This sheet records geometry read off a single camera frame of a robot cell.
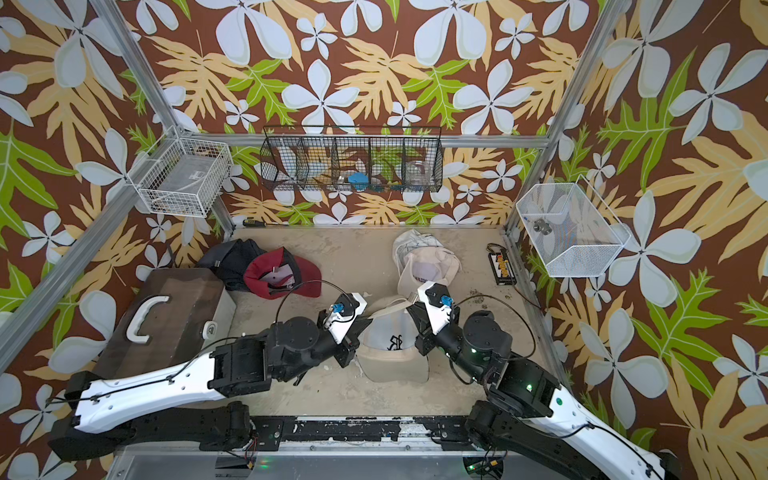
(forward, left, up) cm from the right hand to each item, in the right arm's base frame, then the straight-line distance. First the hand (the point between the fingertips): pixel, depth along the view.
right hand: (405, 302), depth 61 cm
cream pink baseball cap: (+32, -10, -29) cm, 45 cm away
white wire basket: (+41, +64, +2) cm, 76 cm away
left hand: (-2, +7, -2) cm, 8 cm away
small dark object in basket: (+29, -41, -7) cm, 50 cm away
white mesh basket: (+27, -49, -6) cm, 56 cm away
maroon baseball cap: (+27, +40, -26) cm, 55 cm away
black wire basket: (+56, +17, -2) cm, 58 cm away
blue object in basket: (+49, +13, -5) cm, 51 cm away
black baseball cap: (+30, +57, -24) cm, 68 cm away
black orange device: (+33, -39, -32) cm, 60 cm away
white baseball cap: (+42, -4, -26) cm, 49 cm away
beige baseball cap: (-2, +4, -19) cm, 20 cm away
